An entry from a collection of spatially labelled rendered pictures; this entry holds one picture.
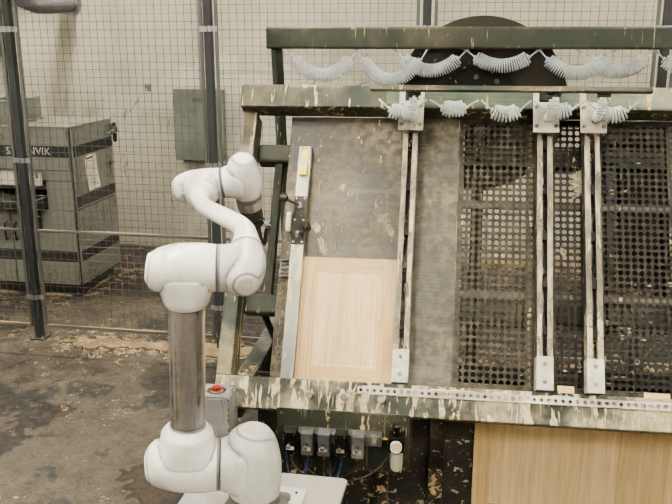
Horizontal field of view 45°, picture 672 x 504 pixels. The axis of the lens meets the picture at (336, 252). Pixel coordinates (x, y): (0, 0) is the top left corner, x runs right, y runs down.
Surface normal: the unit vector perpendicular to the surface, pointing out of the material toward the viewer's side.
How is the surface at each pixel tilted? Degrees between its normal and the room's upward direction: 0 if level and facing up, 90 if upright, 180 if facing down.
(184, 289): 98
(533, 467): 90
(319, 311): 60
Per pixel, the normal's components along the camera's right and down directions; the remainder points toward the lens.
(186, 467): 0.13, 0.25
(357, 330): -0.11, -0.26
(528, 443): -0.13, 0.25
